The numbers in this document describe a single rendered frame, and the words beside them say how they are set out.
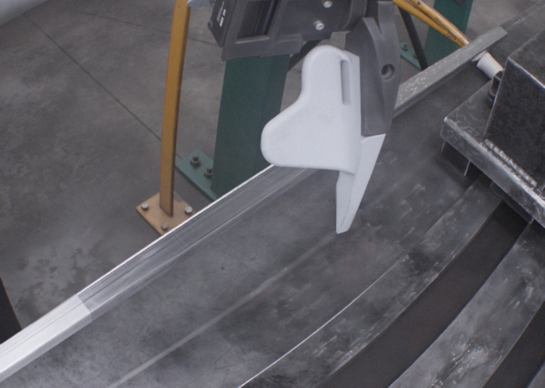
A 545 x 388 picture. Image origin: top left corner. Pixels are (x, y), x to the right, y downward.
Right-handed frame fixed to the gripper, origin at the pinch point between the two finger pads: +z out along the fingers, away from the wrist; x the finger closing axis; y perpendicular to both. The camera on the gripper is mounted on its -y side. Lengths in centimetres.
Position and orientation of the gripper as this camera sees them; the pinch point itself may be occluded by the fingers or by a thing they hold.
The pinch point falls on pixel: (281, 114)
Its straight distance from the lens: 42.1
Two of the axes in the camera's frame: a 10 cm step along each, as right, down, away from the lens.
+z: -2.1, 5.8, 7.9
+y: -9.0, 2.1, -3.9
